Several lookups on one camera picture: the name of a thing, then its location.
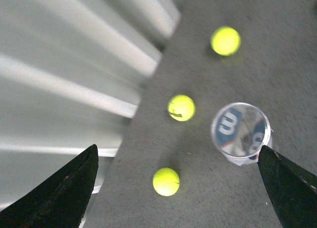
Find tennis ball with black logo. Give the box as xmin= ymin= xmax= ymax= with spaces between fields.
xmin=167 ymin=95 xmax=196 ymax=121

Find clear tennis ball can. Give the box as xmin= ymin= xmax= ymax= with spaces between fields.
xmin=211 ymin=102 xmax=273 ymax=166

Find far right tennis ball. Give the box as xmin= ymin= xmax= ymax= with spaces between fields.
xmin=211 ymin=26 xmax=241 ymax=56

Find centre left tennis ball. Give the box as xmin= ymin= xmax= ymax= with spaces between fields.
xmin=153 ymin=168 xmax=180 ymax=196

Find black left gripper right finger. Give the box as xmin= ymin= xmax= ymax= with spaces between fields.
xmin=258 ymin=145 xmax=317 ymax=228

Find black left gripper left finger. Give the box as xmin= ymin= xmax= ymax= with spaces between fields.
xmin=0 ymin=144 xmax=99 ymax=228

